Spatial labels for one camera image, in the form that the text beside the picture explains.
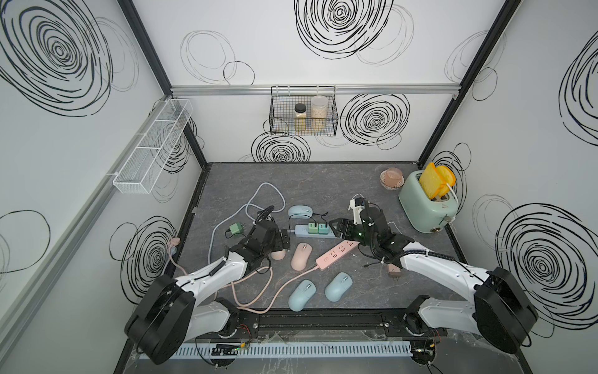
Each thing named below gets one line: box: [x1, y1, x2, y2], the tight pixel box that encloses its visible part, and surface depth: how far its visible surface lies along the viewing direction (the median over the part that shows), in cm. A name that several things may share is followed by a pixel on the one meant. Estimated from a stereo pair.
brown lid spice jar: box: [294, 102, 307, 133], surface depth 87 cm
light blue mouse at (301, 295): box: [288, 278, 317, 313], surface depth 80 cm
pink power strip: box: [315, 239, 360, 271], surface depth 88 cm
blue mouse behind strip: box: [287, 204, 314, 219], surface depth 101 cm
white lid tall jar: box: [310, 95, 329, 133], surface depth 87 cm
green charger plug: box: [228, 222, 246, 235], surface depth 96 cm
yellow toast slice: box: [418, 162, 457, 200], surface depth 88 cm
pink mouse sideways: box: [290, 241, 314, 272], surface depth 88 cm
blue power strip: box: [294, 222, 336, 239], surface depth 93 cm
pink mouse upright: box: [270, 249, 287, 261], surface depth 88 cm
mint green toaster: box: [398, 169, 459, 234], surface depth 89 cm
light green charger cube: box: [307, 222, 319, 235], surface depth 91 cm
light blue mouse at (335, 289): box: [324, 271, 354, 303], surface depth 82 cm
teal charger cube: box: [317, 222, 331, 235], surface depth 91 cm
